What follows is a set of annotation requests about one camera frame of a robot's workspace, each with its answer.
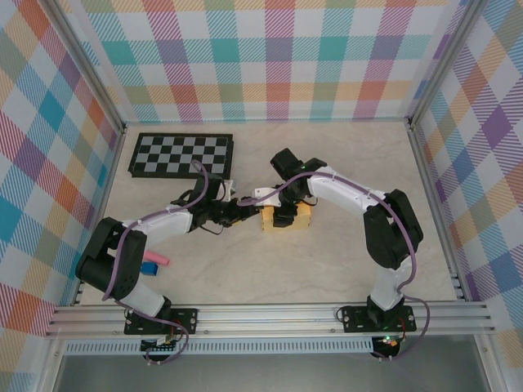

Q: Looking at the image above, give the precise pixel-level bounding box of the small green circuit board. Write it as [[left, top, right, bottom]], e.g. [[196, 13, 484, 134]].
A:
[[373, 334, 400, 350], [141, 334, 180, 353]]

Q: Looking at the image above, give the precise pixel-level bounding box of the aluminium side rail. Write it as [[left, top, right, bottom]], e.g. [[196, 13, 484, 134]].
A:
[[407, 122, 469, 303], [71, 126, 127, 306]]

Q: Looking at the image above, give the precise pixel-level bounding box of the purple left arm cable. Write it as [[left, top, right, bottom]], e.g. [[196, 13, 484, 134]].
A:
[[101, 159, 212, 366]]

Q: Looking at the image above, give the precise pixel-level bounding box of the yellow paper box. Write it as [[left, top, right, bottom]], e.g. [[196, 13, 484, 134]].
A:
[[259, 202, 315, 234]]

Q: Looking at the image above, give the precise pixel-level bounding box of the wide aluminium base rail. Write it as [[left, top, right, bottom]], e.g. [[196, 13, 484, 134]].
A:
[[44, 301, 498, 338]]

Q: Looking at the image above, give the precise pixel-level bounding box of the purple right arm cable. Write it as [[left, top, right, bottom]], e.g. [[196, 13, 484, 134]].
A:
[[236, 170, 432, 363]]

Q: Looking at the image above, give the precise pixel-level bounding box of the pink toy microphone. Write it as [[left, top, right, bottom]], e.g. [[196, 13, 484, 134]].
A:
[[143, 250, 172, 267]]

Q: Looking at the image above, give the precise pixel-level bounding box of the grey metal panel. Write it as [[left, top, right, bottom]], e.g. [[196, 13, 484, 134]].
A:
[[52, 353, 491, 392]]

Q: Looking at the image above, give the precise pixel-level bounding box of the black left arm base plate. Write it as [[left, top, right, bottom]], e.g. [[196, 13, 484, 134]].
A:
[[124, 308, 199, 336]]

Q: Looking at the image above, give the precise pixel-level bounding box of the black grey chessboard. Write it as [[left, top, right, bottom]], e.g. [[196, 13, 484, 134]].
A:
[[127, 132, 235, 180]]

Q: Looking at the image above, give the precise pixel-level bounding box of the aluminium frame post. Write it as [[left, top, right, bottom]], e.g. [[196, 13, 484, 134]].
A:
[[407, 0, 487, 130], [47, 0, 127, 132]]

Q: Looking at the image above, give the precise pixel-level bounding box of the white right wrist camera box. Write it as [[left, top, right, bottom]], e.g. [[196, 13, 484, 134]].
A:
[[253, 186, 283, 208]]

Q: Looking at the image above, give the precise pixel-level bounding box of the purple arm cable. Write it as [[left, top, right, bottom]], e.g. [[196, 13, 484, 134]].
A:
[[236, 170, 432, 363], [101, 159, 212, 366]]

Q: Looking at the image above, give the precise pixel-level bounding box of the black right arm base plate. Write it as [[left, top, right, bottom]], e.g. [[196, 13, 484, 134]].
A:
[[341, 305, 417, 334]]

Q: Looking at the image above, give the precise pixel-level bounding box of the slotted grey cable duct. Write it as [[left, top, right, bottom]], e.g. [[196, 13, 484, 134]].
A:
[[63, 341, 375, 355]]

